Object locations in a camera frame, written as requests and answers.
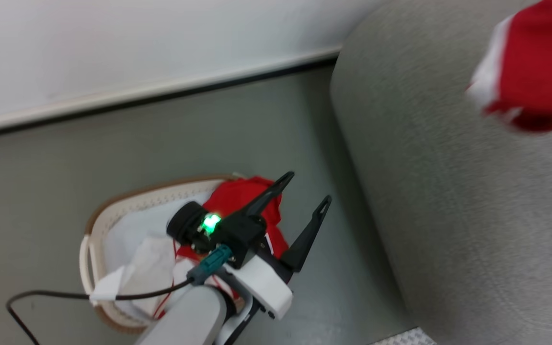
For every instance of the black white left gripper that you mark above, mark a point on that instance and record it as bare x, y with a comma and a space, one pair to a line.
245, 237

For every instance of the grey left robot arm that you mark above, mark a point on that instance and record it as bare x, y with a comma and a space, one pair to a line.
189, 316

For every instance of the grey fabric sofa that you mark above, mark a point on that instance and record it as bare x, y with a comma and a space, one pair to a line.
448, 191

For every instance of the white wall baseboard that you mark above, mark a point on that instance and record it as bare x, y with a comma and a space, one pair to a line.
113, 93

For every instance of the red garment with white trim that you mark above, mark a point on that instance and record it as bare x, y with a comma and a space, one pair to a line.
539, 67

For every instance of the red garment with label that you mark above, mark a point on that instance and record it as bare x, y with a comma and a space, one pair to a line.
237, 194

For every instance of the grey textured metal plate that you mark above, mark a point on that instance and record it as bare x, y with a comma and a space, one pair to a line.
405, 338

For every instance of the cream woven laundry basket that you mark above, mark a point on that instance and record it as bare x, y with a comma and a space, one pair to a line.
95, 225

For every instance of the white cloth garment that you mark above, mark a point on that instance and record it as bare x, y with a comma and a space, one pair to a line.
142, 258

